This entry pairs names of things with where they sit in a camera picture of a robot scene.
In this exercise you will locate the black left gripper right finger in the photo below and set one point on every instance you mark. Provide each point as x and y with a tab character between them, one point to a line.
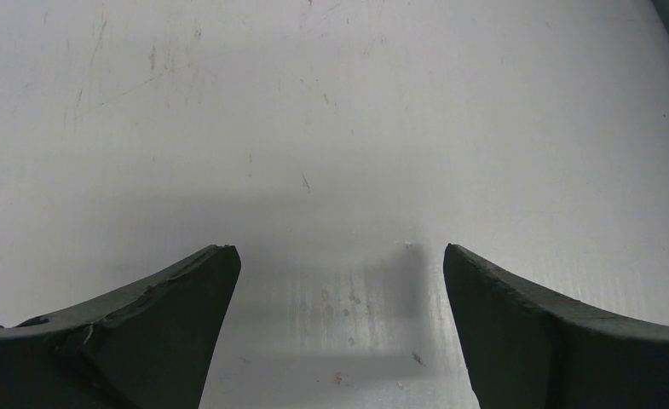
526	346

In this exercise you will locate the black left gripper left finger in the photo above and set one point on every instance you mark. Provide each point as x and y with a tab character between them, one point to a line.
148	344

